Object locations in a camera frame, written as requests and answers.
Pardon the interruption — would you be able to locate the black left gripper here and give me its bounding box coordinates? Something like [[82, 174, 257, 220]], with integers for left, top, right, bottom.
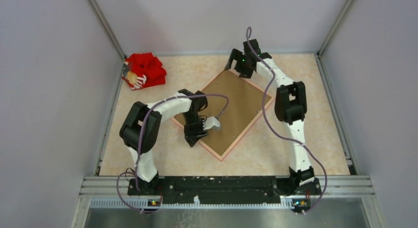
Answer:
[[182, 111, 208, 147]]

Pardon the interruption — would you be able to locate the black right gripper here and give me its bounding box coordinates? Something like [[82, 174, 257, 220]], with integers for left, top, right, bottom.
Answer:
[[225, 49, 254, 79]]

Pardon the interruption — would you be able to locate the pink wooden picture frame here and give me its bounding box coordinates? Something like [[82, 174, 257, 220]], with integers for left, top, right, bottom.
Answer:
[[170, 68, 276, 162]]

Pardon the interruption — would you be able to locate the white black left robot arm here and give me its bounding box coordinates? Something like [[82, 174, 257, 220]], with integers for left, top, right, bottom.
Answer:
[[119, 89, 208, 195]]

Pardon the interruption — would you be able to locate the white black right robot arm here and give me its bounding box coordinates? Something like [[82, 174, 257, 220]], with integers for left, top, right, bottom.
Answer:
[[225, 39, 315, 195]]

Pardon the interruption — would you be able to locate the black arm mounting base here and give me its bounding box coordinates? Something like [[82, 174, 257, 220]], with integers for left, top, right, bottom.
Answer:
[[127, 176, 321, 204]]

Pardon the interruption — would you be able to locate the red plush toy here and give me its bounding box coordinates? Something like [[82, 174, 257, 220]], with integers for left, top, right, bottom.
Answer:
[[121, 53, 167, 90]]

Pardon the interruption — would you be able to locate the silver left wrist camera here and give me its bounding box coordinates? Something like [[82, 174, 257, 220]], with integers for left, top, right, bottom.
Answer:
[[203, 116, 221, 130]]

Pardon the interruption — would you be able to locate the grey cable duct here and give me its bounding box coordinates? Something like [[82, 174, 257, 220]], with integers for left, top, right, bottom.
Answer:
[[90, 196, 308, 210]]

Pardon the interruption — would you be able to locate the aluminium front rail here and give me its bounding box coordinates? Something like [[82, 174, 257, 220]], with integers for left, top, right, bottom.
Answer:
[[79, 175, 375, 197]]

